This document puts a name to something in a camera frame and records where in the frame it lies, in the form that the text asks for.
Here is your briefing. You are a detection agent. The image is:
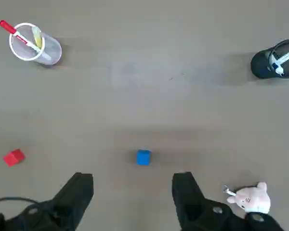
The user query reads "red-capped white marker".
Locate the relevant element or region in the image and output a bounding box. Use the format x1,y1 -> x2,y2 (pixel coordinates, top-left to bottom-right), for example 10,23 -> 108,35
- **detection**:
0,20 -> 52,60

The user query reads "yellow highlighter pen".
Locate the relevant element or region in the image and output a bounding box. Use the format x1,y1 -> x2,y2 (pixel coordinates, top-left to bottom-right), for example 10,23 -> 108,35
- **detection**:
31,26 -> 43,50

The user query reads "black mesh pen cup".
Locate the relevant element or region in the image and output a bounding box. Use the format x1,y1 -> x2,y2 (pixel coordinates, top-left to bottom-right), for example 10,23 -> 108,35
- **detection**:
250,39 -> 289,79

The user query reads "red magnetic block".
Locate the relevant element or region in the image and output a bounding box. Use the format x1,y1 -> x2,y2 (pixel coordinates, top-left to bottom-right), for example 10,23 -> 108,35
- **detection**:
2,148 -> 26,167

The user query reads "pink plush toy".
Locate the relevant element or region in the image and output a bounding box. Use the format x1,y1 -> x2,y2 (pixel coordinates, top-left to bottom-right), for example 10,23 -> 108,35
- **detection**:
223,181 -> 271,214

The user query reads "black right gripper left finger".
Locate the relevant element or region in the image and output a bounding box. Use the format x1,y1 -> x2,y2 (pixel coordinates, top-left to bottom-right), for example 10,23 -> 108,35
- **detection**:
0,172 -> 94,231

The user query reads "blue magnetic block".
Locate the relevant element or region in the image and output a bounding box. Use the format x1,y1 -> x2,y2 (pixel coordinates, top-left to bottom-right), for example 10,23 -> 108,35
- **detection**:
136,149 -> 152,166

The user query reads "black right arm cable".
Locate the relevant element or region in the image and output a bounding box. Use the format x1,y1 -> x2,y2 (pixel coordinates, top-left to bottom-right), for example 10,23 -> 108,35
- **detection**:
0,196 -> 39,205

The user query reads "white and blue marker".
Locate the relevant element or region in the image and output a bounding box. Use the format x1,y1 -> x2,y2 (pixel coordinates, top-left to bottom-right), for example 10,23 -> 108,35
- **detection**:
271,45 -> 289,77

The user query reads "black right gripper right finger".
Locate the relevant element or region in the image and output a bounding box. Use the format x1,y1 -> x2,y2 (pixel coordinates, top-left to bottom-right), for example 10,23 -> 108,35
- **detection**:
171,171 -> 289,231

